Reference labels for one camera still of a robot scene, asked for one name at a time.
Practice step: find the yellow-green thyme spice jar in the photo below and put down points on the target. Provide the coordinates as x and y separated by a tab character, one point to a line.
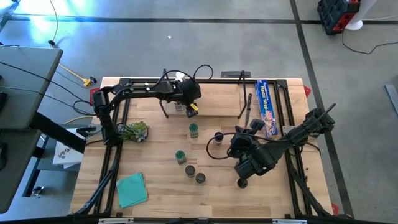
200	177

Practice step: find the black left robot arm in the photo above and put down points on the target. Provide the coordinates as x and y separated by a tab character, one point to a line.
140	90

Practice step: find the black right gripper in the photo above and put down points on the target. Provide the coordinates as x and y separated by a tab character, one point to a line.
253	161

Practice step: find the dark orange chili powder jar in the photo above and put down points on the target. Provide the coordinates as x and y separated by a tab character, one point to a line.
190	170

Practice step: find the blue plastic wrap box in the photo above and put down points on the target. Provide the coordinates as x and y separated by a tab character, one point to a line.
265	105

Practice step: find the black support beam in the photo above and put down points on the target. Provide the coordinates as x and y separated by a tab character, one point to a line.
59	133

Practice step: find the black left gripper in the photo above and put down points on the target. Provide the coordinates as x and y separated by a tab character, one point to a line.
190	91

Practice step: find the dark grey desk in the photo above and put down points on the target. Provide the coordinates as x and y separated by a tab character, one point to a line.
15	171

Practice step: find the red corner bracket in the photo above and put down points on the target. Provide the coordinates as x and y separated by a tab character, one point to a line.
307	91
92	93
335	209

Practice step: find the light orange spice jar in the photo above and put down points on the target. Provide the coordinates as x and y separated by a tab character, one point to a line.
242	183

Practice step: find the metal clamp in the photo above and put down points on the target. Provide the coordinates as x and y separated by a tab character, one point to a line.
37	191

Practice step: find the green-lid herb jar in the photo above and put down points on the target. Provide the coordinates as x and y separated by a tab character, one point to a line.
179	154
193	127

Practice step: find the succulent plant in pot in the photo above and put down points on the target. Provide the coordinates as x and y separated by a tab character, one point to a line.
135	131

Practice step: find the silver edge bracket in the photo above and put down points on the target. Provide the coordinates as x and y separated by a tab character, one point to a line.
115	220
289	221

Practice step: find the red and black toolbox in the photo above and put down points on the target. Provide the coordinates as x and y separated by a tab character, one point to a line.
334	15

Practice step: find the white paper with logo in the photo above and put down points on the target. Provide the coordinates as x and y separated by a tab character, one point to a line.
63	154

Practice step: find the grey metal bar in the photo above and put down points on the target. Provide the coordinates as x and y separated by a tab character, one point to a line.
392	96

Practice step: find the white floor stand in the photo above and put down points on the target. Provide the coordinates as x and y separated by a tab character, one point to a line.
354	24

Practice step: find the teal cloth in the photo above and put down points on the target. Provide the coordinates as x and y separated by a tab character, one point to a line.
132	189

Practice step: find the purple-label black-lid spice jar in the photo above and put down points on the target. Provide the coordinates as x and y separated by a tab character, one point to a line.
218	137

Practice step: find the black table frame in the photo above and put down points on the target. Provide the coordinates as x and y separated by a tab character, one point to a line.
282	82

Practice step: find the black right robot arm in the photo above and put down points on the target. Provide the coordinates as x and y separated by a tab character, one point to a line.
295	133

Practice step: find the light grey desk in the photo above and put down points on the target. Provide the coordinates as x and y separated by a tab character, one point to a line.
28	87

